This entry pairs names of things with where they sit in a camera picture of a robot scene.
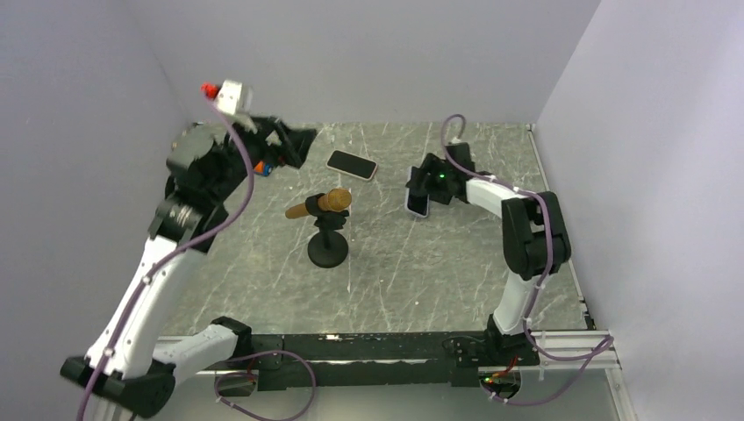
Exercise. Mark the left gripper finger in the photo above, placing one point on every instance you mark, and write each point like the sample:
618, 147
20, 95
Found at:
294, 140
282, 156

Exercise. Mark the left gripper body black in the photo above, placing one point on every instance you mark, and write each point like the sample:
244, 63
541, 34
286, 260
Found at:
257, 146

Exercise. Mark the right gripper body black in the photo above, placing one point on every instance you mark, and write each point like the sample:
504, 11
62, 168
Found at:
438, 181

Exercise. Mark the phone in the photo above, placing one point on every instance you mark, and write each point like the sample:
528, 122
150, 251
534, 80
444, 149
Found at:
417, 205
352, 165

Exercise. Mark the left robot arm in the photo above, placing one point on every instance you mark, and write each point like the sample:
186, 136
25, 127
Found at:
126, 369

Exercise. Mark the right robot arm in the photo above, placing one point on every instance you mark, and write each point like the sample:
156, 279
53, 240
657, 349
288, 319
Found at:
535, 242

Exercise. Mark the phone in pink case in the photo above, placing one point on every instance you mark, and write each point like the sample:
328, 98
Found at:
352, 165

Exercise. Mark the orange blue toy car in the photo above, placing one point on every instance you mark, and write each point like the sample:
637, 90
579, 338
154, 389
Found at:
263, 168

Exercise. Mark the gold microphone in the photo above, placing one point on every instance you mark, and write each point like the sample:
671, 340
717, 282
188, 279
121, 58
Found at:
336, 200

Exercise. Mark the black microphone stand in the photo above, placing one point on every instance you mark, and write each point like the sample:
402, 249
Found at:
328, 248

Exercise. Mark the black base beam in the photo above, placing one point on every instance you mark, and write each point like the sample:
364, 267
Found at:
372, 359

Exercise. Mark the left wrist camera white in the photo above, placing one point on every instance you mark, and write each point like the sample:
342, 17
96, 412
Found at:
231, 99

